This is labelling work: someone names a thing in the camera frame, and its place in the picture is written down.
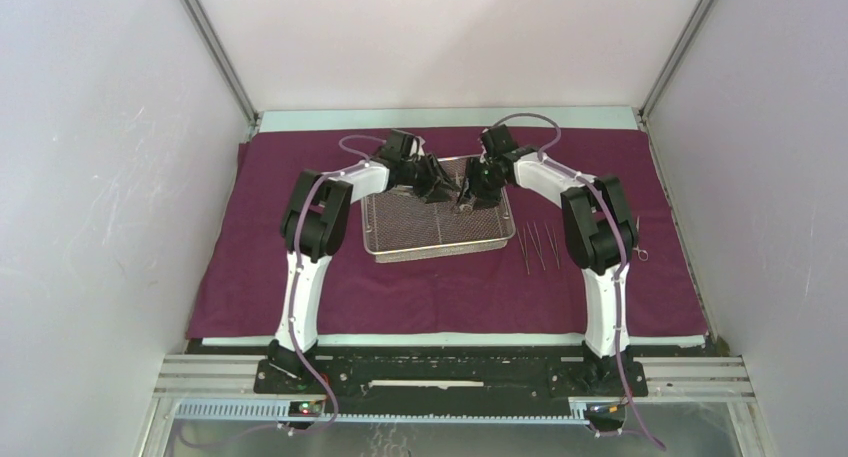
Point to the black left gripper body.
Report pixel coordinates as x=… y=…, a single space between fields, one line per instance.
x=423 y=176

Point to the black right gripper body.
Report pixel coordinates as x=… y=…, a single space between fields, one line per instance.
x=483 y=181

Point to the metal mesh instrument tray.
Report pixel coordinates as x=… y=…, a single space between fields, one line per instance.
x=399 y=227

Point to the steel surgical forceps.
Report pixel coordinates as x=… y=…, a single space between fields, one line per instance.
x=642 y=253

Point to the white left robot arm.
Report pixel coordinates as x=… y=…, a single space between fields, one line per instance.
x=315 y=222

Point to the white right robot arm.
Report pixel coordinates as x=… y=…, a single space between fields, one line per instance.
x=600 y=231

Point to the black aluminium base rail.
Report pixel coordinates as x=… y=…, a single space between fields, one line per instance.
x=526 y=389

